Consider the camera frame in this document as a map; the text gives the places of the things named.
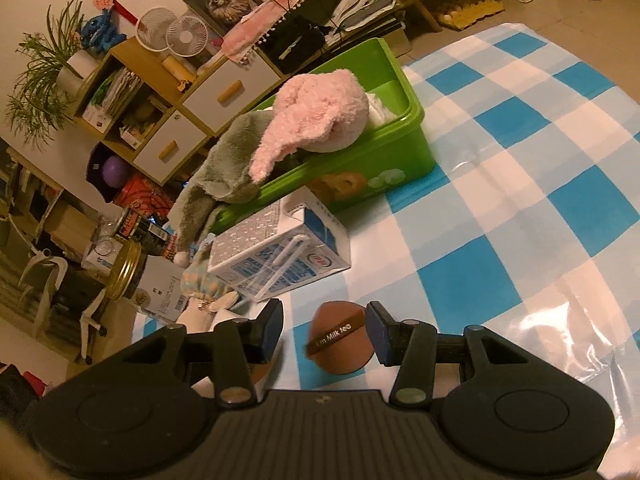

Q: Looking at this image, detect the blue white milk carton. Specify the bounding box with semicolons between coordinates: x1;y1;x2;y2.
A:
207;186;350;302

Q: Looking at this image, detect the potted green plant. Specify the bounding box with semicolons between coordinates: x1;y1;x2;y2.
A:
6;0;85;150

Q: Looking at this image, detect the red gift box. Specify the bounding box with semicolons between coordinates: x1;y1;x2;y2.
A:
113;172;175;220

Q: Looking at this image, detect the black box on shelf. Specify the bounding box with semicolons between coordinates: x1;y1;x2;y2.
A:
258;16;326;74

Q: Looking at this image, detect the green plastic bin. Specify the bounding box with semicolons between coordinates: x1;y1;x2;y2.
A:
208;38;435;234

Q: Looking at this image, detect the pink plush toy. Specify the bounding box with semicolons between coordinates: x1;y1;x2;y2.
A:
248;68;369;182

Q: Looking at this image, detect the blue stitch plush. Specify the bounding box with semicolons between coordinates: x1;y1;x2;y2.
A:
80;10;127;54

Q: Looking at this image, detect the purple ball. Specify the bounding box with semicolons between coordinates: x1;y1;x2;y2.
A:
102;155;131;188

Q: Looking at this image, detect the egg tray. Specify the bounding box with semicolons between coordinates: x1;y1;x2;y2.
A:
434;0;504;30

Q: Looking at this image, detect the brown powder puff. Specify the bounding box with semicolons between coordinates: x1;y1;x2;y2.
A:
305;300;374;375

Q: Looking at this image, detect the wooden tv cabinet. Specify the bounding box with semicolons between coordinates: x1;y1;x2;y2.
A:
73;0;421;184

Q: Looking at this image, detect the white desk fan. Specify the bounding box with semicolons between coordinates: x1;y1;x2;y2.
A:
136;6;177;53
165;15;208;58

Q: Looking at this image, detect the pink table runner cloth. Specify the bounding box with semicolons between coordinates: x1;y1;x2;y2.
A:
221;0;306;63

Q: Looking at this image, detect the grey plush toy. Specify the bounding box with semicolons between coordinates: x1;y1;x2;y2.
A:
168;110;272;268

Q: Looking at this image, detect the metal tin can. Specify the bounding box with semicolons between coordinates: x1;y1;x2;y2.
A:
114;208;175;258

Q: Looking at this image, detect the gold lid cookie jar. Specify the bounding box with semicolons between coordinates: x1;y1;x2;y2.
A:
103;238;189;324

